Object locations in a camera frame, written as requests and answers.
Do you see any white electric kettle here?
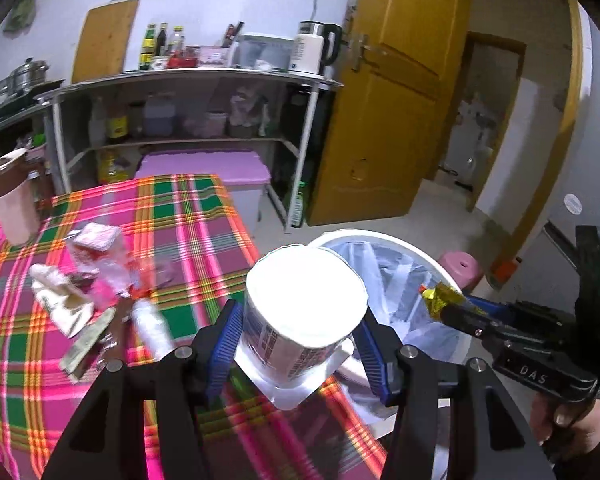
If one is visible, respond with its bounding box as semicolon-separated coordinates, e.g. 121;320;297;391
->
290;21;342;77

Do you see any clear plastic cup with lid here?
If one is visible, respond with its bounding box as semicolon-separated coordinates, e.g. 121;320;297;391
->
94;257;151;311

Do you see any green hanging cloth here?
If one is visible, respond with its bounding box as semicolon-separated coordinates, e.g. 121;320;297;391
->
5;0;38;31

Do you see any pink jug with brown lid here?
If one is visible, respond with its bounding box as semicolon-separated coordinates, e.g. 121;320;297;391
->
0;149;42;246

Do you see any pink lidded storage box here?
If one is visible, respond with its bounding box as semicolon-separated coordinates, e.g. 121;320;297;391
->
135;149;272;241

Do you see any pink plastic stool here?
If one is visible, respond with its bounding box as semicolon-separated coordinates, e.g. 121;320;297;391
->
437;251;485;293

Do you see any steel steamer pot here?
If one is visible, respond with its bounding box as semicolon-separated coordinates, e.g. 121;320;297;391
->
10;58;49;87

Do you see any pink small box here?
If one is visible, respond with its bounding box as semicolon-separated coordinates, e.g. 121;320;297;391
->
197;46;231;67

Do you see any white instant noodle cup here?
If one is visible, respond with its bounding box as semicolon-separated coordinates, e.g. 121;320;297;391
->
232;244;370;411

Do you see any white plastic bottle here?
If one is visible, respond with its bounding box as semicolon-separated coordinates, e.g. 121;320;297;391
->
130;299;176;361

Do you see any yellow wooden door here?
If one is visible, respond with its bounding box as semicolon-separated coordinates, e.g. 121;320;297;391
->
307;0;471;228

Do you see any blue plastic jug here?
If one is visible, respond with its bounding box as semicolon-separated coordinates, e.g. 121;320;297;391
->
142;95;176;136

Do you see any white round trash bin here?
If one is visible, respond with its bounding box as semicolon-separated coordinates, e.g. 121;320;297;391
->
307;229;473;438

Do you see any person's right hand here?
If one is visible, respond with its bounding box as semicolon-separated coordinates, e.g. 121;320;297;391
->
530;387;600;461

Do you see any clear bin liner bag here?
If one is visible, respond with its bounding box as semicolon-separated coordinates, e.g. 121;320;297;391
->
325;240;453;351

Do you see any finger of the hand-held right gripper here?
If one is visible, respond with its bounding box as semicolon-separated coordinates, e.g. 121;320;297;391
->
462;296;518;323
440;305;502;347

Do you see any wooden cutting board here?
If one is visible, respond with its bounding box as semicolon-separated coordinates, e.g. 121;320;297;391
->
71;0;140;84

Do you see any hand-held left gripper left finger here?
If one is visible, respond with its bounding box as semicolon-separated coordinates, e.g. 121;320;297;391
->
40;300;246;480

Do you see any metal door handle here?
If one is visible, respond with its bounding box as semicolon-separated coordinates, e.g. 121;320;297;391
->
350;34;386;73

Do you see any yellow oil bottle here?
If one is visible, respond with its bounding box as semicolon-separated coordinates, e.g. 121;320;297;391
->
97;150;133;183

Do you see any green glass bottle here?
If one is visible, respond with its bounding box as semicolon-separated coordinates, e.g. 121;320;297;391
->
287;180;308;228

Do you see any silver foil wrapper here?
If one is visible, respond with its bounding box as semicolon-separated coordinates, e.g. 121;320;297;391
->
60;307;118;378

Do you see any green yellow label bottle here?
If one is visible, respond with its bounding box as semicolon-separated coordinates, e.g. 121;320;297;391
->
139;23;157;71

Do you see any gold foil wrapper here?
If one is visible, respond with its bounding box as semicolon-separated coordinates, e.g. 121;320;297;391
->
420;282;463;320

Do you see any pink green plaid tablecloth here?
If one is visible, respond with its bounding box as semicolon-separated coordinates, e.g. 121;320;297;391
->
0;174;388;480

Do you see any pink plastic container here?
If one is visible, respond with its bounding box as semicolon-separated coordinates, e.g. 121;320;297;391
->
202;110;228;137

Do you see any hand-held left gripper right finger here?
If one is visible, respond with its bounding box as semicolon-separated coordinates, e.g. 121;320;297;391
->
352;317;558;480

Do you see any grey metal shelf unit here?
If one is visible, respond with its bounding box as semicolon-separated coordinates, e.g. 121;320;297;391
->
35;67;345;233

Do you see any knife holder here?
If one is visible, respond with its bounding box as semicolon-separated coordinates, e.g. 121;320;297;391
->
222;21;244;48

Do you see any small clear plastic cup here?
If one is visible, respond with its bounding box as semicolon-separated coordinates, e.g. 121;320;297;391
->
150;255;181;288

